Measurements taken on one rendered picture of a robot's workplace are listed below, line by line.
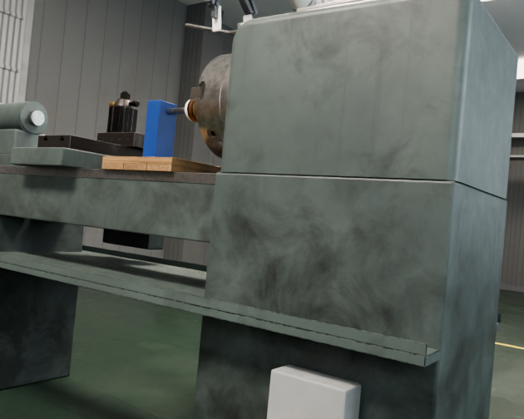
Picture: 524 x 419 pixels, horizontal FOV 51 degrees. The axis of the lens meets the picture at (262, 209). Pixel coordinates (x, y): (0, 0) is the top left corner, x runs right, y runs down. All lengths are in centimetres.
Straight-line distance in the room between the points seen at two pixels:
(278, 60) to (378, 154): 35
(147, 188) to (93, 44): 424
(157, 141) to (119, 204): 25
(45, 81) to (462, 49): 462
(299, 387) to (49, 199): 117
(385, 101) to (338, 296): 42
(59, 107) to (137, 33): 126
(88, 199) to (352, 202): 95
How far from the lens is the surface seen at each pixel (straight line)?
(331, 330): 113
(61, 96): 554
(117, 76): 595
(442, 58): 118
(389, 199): 116
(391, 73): 121
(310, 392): 118
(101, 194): 181
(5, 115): 253
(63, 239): 248
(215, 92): 154
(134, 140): 202
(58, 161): 189
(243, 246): 134
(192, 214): 152
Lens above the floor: 76
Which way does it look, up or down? 1 degrees up
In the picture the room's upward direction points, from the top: 5 degrees clockwise
